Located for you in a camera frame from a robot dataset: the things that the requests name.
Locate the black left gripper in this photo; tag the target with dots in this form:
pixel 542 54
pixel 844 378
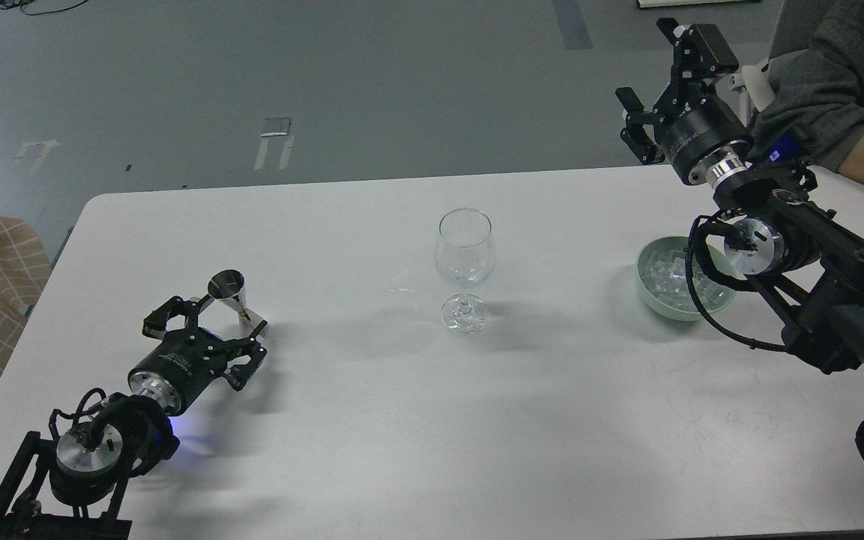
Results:
pixel 183 364

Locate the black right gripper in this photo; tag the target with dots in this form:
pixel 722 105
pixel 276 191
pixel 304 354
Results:
pixel 701 57

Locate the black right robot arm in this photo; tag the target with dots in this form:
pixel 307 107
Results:
pixel 766 236

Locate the person in grey jacket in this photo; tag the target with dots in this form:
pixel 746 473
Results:
pixel 817 75

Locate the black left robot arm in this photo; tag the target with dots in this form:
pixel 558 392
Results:
pixel 72 484

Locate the pile of clear ice cubes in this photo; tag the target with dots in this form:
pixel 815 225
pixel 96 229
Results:
pixel 664 275

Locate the steel cocktail jigger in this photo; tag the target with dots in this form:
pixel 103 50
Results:
pixel 228 287

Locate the green bowl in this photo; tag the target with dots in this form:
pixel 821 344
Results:
pixel 664 243

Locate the clear wine glass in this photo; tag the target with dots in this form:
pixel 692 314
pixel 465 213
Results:
pixel 464 259

